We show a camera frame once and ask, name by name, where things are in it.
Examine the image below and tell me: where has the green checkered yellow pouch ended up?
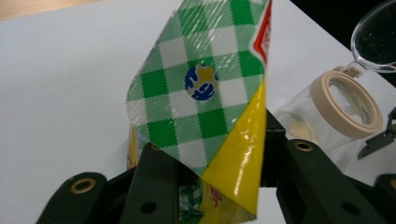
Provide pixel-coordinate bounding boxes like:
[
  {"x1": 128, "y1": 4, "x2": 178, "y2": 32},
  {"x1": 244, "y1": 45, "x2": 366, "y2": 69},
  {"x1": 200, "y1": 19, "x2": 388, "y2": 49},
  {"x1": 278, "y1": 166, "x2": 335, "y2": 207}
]
[{"x1": 125, "y1": 0, "x2": 274, "y2": 224}]

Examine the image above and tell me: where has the white table mat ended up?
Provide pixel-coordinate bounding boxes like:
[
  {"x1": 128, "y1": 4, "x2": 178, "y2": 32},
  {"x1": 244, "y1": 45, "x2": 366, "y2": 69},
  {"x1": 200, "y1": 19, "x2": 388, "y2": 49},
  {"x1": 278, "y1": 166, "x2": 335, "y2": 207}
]
[{"x1": 0, "y1": 0, "x2": 396, "y2": 224}]

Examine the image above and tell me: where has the clear jar with beige ring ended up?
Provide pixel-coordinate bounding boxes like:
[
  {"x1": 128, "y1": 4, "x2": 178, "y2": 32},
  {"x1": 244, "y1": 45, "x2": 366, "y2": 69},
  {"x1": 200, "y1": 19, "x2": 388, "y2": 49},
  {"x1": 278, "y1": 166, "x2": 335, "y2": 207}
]
[{"x1": 274, "y1": 0, "x2": 396, "y2": 157}]

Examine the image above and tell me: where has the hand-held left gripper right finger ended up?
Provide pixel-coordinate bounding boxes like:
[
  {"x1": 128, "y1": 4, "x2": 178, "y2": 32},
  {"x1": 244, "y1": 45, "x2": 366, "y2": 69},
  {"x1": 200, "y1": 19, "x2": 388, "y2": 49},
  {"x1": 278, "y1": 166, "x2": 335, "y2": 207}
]
[{"x1": 261, "y1": 108, "x2": 388, "y2": 224}]

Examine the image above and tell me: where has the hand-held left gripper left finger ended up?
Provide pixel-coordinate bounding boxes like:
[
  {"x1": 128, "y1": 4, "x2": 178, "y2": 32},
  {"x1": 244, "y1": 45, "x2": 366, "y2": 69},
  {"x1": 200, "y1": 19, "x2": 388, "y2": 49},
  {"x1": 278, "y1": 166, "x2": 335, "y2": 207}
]
[{"x1": 120, "y1": 141, "x2": 180, "y2": 224}]

